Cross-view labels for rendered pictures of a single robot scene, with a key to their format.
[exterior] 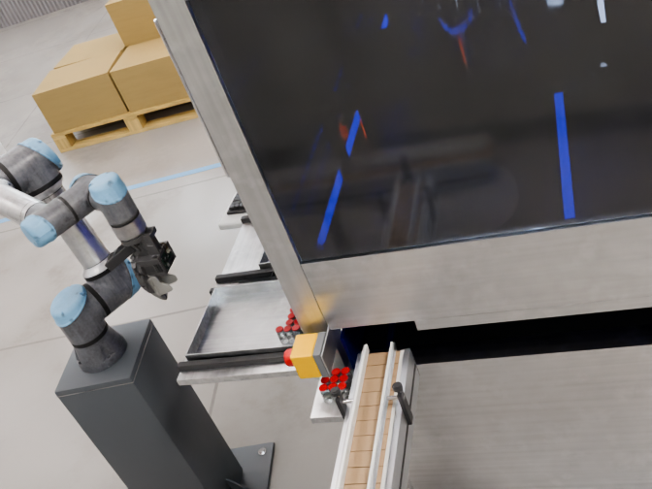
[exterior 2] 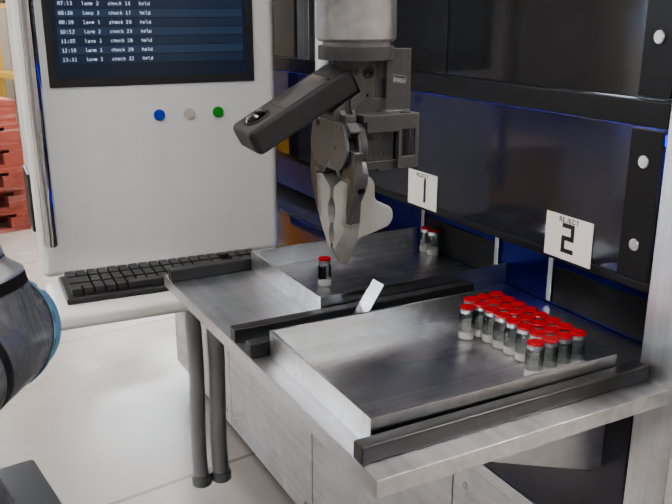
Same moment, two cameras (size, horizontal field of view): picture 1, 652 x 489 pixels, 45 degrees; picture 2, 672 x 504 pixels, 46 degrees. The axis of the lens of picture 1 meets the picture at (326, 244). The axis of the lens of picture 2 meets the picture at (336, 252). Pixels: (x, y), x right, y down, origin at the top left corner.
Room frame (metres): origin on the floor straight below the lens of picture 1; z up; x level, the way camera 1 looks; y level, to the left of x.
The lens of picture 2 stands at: (1.18, 1.03, 1.31)
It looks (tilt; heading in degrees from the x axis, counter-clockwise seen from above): 17 degrees down; 308
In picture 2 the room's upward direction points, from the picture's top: straight up
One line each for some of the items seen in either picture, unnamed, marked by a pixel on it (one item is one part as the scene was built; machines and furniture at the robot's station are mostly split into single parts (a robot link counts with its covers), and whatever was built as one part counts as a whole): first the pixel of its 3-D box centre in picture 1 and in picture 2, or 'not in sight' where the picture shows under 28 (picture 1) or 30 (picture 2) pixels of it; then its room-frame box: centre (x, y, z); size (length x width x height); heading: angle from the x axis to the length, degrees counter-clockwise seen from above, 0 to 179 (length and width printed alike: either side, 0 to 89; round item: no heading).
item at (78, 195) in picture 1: (87, 195); not in sight; (1.72, 0.48, 1.37); 0.11 x 0.11 x 0.08; 32
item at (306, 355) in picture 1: (311, 355); not in sight; (1.32, 0.12, 0.99); 0.08 x 0.07 x 0.07; 66
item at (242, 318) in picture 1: (259, 318); (436, 354); (1.64, 0.23, 0.90); 0.34 x 0.26 x 0.04; 66
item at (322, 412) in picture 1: (344, 396); not in sight; (1.29, 0.09, 0.87); 0.14 x 0.13 x 0.02; 66
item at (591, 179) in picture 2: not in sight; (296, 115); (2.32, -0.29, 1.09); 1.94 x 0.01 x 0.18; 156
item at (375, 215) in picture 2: (162, 288); (365, 220); (1.63, 0.41, 1.11); 0.06 x 0.03 x 0.09; 66
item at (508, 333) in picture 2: (297, 312); (507, 333); (1.60, 0.13, 0.90); 0.18 x 0.02 x 0.05; 156
